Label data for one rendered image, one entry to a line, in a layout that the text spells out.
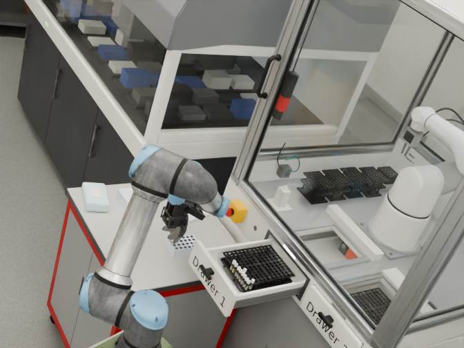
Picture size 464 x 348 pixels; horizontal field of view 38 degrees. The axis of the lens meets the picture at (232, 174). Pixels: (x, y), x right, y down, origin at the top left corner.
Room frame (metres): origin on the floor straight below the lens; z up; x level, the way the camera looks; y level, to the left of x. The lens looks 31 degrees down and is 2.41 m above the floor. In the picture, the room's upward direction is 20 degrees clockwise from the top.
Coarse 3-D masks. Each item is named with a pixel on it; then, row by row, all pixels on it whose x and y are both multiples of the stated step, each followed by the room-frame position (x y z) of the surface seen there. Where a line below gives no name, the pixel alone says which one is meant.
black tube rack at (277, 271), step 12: (228, 252) 1.99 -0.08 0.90; (240, 252) 2.02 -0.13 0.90; (264, 252) 2.11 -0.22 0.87; (276, 252) 2.09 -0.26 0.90; (228, 264) 1.96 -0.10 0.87; (240, 264) 1.95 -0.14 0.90; (252, 264) 1.97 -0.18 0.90; (264, 264) 1.99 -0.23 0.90; (276, 264) 2.02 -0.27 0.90; (252, 276) 1.94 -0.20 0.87; (264, 276) 1.94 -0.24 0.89; (276, 276) 1.95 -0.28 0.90; (288, 276) 1.98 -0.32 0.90; (240, 288) 1.87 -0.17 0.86; (252, 288) 1.88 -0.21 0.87; (264, 288) 1.91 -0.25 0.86
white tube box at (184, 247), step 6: (186, 234) 2.15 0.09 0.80; (192, 234) 2.16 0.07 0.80; (168, 240) 2.07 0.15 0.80; (180, 240) 2.10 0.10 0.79; (186, 240) 2.11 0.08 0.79; (192, 240) 2.12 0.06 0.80; (168, 246) 2.06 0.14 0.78; (174, 246) 2.05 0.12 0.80; (180, 246) 2.06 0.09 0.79; (186, 246) 2.07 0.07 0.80; (192, 246) 2.09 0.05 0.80; (174, 252) 2.03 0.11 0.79; (180, 252) 2.04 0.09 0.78; (186, 252) 2.06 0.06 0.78
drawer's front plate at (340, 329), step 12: (312, 288) 1.92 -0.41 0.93; (312, 300) 1.91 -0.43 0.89; (324, 300) 1.88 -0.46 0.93; (312, 312) 1.89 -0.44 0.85; (324, 312) 1.86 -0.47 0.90; (336, 312) 1.84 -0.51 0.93; (324, 324) 1.84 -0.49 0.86; (336, 324) 1.80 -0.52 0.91; (324, 336) 1.82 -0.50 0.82; (336, 336) 1.79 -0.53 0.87; (348, 336) 1.76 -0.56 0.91
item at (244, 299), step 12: (264, 240) 2.15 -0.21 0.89; (216, 252) 2.00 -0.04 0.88; (252, 252) 2.12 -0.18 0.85; (288, 264) 2.08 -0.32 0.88; (300, 276) 2.02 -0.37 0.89; (276, 288) 1.90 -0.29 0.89; (288, 288) 1.93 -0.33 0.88; (300, 288) 1.97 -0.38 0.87; (240, 300) 1.79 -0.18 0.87; (252, 300) 1.83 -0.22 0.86; (264, 300) 1.87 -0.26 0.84
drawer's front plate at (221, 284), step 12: (192, 252) 1.96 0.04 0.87; (204, 252) 1.91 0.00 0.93; (192, 264) 1.94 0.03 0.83; (204, 264) 1.89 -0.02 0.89; (216, 264) 1.86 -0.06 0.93; (204, 276) 1.87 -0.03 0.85; (216, 276) 1.83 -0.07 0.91; (216, 288) 1.81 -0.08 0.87; (228, 288) 1.77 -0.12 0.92; (216, 300) 1.80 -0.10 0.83; (228, 300) 1.76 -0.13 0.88; (228, 312) 1.74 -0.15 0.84
